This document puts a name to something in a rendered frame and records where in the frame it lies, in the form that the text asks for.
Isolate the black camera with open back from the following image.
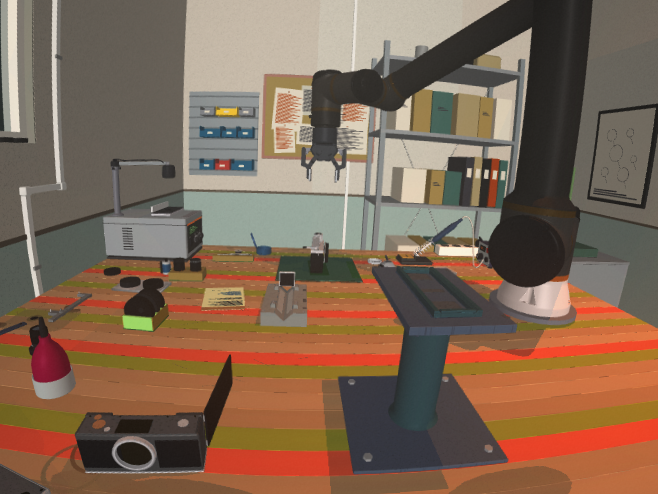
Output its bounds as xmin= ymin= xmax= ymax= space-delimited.
xmin=74 ymin=354 xmax=234 ymax=475

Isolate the black framed picture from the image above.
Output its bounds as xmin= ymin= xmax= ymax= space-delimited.
xmin=585 ymin=103 xmax=658 ymax=210

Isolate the white bent wall pipe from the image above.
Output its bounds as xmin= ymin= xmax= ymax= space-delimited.
xmin=18 ymin=0 xmax=68 ymax=299

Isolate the window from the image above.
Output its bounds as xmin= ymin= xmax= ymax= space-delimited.
xmin=0 ymin=0 xmax=38 ymax=145

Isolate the white straight wall pipe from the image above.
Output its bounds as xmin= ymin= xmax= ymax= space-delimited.
xmin=341 ymin=0 xmax=360 ymax=251

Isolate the dark grey case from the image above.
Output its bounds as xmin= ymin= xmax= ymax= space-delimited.
xmin=0 ymin=461 xmax=53 ymax=494

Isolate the grey flat tray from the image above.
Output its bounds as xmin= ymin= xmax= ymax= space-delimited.
xmin=111 ymin=278 xmax=173 ymax=295

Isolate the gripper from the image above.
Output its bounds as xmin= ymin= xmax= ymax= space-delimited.
xmin=300 ymin=124 xmax=347 ymax=184

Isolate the grey tester machine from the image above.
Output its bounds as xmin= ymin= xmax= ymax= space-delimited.
xmin=102 ymin=201 xmax=205 ymax=261

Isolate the large white box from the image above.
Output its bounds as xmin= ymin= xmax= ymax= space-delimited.
xmin=389 ymin=166 xmax=429 ymax=205

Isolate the grey and teal work stand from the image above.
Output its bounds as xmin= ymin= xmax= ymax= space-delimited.
xmin=337 ymin=264 xmax=518 ymax=475

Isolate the grey wall bin rack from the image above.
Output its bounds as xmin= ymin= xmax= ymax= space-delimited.
xmin=187 ymin=90 xmax=261 ymax=178

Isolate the teal binder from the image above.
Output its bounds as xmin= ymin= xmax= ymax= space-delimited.
xmin=496 ymin=159 xmax=511 ymax=210

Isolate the red binder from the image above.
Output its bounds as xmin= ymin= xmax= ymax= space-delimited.
xmin=488 ymin=157 xmax=501 ymax=209

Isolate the green tray with black lenses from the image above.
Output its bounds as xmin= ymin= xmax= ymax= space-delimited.
xmin=121 ymin=288 xmax=170 ymax=333

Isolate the grey metal shelf unit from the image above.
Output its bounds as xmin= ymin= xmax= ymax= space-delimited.
xmin=359 ymin=40 xmax=527 ymax=254

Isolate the blue soldering iron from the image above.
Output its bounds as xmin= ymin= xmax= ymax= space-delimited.
xmin=413 ymin=217 xmax=467 ymax=258

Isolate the narrow tan box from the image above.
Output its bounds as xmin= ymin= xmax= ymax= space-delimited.
xmin=477 ymin=95 xmax=496 ymax=141

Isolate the cork notice board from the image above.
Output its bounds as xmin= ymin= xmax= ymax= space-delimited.
xmin=261 ymin=73 xmax=375 ymax=164

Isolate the black and silver camera body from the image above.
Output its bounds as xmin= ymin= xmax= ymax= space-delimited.
xmin=308 ymin=232 xmax=331 ymax=275

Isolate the grey cradle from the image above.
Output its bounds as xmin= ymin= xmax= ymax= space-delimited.
xmin=259 ymin=281 xmax=309 ymax=328

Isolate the green mat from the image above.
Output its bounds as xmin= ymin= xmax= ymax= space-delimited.
xmin=275 ymin=255 xmax=364 ymax=284

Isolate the tan tray with tweezers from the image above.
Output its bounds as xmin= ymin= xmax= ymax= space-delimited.
xmin=212 ymin=249 xmax=256 ymax=264

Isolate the grey cabinet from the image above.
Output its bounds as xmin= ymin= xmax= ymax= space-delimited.
xmin=567 ymin=253 xmax=631 ymax=309

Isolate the red and white blower bottle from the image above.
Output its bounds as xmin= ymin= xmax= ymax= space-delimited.
xmin=28 ymin=316 xmax=77 ymax=401

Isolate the beige binder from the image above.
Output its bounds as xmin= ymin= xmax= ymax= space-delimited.
xmin=470 ymin=156 xmax=485 ymax=208

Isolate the wide tan box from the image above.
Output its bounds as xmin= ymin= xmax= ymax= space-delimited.
xmin=450 ymin=92 xmax=482 ymax=139

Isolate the teal box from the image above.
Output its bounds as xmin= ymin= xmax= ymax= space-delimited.
xmin=442 ymin=169 xmax=464 ymax=207
xmin=430 ymin=90 xmax=455 ymax=136

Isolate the black power supply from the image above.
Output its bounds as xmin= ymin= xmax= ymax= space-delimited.
xmin=474 ymin=236 xmax=495 ymax=269

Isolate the tan wooden board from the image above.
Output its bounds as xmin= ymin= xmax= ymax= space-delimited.
xmin=166 ymin=266 xmax=208 ymax=283

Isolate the yellow printed paper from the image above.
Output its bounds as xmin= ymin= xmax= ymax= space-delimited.
xmin=200 ymin=286 xmax=247 ymax=311

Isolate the white flat box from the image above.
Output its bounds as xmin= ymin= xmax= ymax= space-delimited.
xmin=433 ymin=240 xmax=482 ymax=258

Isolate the black binder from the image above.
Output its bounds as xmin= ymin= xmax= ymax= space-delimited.
xmin=479 ymin=157 xmax=494 ymax=209
xmin=446 ymin=156 xmax=476 ymax=208

